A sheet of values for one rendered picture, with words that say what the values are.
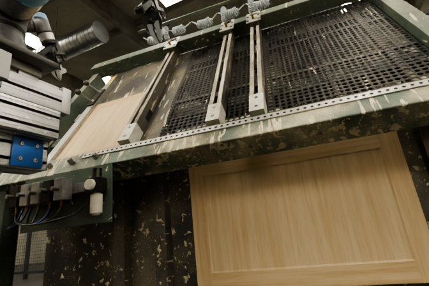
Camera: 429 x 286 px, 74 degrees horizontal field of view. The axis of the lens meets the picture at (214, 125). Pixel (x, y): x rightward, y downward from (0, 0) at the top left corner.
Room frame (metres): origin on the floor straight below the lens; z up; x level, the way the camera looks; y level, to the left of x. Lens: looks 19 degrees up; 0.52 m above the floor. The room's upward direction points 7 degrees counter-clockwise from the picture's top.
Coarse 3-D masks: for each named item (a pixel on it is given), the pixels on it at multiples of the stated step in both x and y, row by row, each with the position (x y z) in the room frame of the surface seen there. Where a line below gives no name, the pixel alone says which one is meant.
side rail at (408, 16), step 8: (376, 0) 1.39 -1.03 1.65; (384, 0) 1.32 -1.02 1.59; (392, 0) 1.29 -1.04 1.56; (400, 0) 1.26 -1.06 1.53; (384, 8) 1.33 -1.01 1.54; (392, 8) 1.24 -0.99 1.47; (400, 8) 1.22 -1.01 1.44; (408, 8) 1.19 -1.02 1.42; (416, 8) 1.17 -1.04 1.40; (392, 16) 1.27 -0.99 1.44; (400, 16) 1.19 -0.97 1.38; (408, 16) 1.15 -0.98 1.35; (416, 16) 1.13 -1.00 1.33; (424, 16) 1.11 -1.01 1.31; (400, 24) 1.22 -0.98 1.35; (408, 24) 1.15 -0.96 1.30; (416, 24) 1.10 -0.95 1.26; (424, 24) 1.08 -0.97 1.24; (416, 32) 1.10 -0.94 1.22; (424, 32) 1.05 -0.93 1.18; (424, 40) 1.07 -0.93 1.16
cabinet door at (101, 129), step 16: (128, 96) 1.67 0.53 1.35; (96, 112) 1.67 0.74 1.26; (112, 112) 1.60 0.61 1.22; (128, 112) 1.53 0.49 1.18; (80, 128) 1.59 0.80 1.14; (96, 128) 1.53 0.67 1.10; (112, 128) 1.47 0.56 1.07; (80, 144) 1.47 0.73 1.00; (96, 144) 1.42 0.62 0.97; (112, 144) 1.37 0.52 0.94
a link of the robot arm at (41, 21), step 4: (40, 12) 1.21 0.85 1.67; (36, 16) 1.20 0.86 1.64; (40, 16) 1.21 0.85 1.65; (44, 16) 1.22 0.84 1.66; (36, 20) 1.20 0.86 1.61; (40, 20) 1.21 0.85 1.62; (44, 20) 1.23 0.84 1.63; (48, 20) 1.25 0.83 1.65; (36, 24) 1.21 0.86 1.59; (40, 24) 1.22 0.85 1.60; (44, 24) 1.23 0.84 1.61; (48, 24) 1.25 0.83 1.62; (36, 28) 1.22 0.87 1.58; (40, 28) 1.23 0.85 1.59; (44, 28) 1.23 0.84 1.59; (48, 28) 1.25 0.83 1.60; (36, 32) 1.24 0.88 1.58; (40, 32) 1.24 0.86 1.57; (44, 32) 1.24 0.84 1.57
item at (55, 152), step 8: (112, 80) 1.89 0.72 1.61; (104, 88) 1.84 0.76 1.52; (112, 88) 1.89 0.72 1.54; (104, 96) 1.80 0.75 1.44; (96, 104) 1.73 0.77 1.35; (88, 112) 1.67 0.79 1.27; (80, 120) 1.62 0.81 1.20; (72, 128) 1.58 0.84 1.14; (64, 136) 1.55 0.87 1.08; (72, 136) 1.55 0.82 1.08; (64, 144) 1.51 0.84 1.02; (56, 152) 1.46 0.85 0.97; (48, 160) 1.43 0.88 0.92
